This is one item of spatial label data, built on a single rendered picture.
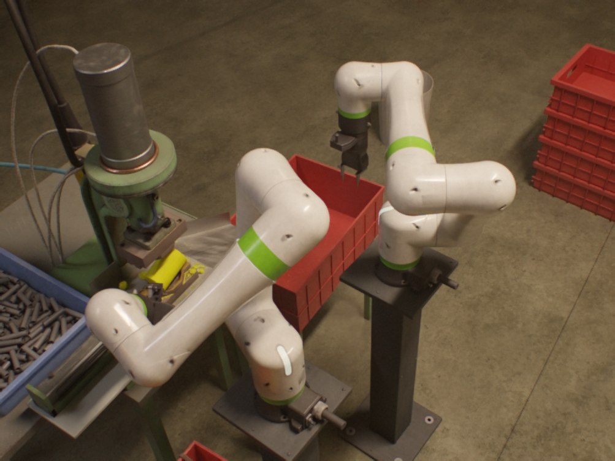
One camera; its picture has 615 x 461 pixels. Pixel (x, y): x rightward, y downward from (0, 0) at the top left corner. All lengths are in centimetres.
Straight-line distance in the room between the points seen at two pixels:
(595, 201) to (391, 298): 192
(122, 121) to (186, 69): 333
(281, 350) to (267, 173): 42
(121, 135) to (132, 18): 408
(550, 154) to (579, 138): 19
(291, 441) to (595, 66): 265
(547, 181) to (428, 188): 232
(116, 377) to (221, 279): 57
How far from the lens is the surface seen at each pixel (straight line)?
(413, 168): 157
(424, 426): 288
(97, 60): 157
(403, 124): 171
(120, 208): 179
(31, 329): 208
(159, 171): 166
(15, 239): 244
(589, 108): 352
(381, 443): 283
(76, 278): 216
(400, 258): 201
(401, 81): 187
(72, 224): 241
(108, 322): 151
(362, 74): 190
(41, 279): 215
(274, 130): 424
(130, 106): 159
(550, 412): 302
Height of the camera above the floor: 250
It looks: 45 degrees down
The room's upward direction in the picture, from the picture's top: 3 degrees counter-clockwise
